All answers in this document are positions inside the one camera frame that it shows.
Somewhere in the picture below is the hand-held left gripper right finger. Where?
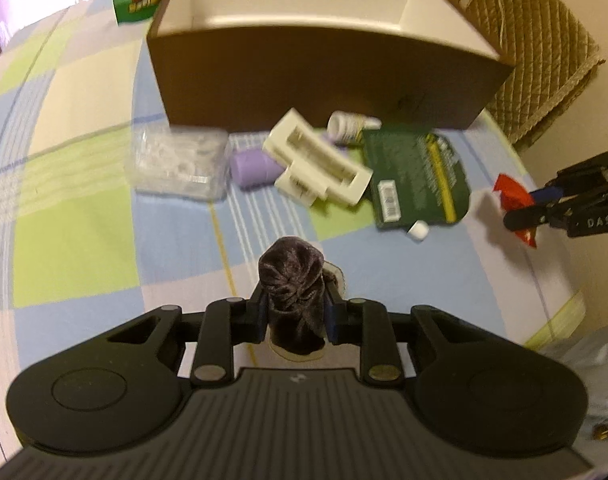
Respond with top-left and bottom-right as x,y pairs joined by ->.
326,280 -> 451,387

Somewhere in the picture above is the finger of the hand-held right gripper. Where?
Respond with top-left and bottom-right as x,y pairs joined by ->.
502,195 -> 584,233
530,150 -> 608,206

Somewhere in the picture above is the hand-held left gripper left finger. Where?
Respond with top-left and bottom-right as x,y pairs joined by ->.
104,280 -> 269,387

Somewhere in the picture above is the red candy wrapper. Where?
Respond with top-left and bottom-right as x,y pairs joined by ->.
492,173 -> 541,250

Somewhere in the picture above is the dark velvet scrunchie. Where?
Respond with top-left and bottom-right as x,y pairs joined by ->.
259,236 -> 347,359

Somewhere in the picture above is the dark green packet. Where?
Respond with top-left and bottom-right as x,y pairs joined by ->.
360,126 -> 471,232

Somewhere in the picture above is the purple tube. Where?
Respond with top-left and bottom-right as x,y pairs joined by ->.
228,132 -> 345,191

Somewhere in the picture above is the clear plastic floss pick box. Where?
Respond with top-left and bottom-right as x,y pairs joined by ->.
125,127 -> 230,204

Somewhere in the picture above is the white tube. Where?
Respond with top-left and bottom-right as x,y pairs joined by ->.
327,111 -> 383,147

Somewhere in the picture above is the brown cardboard box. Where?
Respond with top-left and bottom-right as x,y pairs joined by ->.
146,0 -> 517,131

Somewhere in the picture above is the tan quilted cloth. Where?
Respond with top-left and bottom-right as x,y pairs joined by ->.
462,0 -> 607,147

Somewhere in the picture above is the grey cloth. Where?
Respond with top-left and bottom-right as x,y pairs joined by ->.
538,327 -> 608,441

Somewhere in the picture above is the white plastic tray insert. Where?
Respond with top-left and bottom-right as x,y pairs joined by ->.
262,107 -> 374,209

